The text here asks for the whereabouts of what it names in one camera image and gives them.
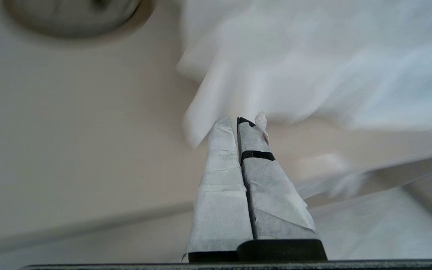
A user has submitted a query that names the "white cloth cover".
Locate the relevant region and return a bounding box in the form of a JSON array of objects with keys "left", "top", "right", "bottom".
[{"left": 177, "top": 0, "right": 432, "bottom": 149}]

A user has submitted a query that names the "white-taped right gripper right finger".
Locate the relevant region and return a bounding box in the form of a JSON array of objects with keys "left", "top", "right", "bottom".
[{"left": 237, "top": 112, "right": 317, "bottom": 240}]

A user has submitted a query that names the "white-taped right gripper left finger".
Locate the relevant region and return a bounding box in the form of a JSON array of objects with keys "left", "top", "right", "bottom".
[{"left": 183, "top": 115, "right": 254, "bottom": 262}]

